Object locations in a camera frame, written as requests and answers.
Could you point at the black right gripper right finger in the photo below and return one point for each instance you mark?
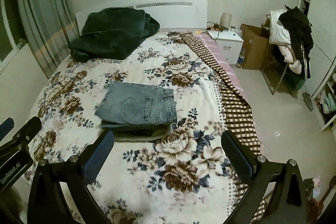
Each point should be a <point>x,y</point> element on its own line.
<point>288,200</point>

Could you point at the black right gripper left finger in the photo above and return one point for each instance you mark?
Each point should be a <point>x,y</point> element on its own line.
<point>47,203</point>

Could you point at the ripped blue denim shorts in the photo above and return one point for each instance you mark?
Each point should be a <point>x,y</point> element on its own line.
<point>138,104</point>

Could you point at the brown checkered sheet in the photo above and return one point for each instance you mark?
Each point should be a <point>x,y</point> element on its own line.
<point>235,111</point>

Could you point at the floral bed cover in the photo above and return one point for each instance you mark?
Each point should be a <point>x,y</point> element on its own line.
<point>145,179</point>

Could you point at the folded dark blue jeans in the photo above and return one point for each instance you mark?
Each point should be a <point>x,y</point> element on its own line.
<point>137,130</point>

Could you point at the grey striped curtain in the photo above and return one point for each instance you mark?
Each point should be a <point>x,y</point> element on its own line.
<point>49,26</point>

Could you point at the dark green blanket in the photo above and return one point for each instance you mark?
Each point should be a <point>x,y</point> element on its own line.
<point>112,33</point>

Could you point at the chair piled with clothes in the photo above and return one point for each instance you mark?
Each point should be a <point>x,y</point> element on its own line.
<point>282,56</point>

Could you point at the brown cardboard box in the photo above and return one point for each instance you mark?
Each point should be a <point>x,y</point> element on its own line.
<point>257,49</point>

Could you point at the white bedside table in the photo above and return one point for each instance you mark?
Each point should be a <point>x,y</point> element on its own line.
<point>229,43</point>

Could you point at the black jacket on chair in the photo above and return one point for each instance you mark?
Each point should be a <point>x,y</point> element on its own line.
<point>301,41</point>

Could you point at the beige cylindrical lamp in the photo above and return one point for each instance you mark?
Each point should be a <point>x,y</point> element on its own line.
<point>225,20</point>

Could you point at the white wardrobe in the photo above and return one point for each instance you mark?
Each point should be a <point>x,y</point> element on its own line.
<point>321,85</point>

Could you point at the white bed headboard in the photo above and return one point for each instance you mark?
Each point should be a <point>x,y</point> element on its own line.
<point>171,14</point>

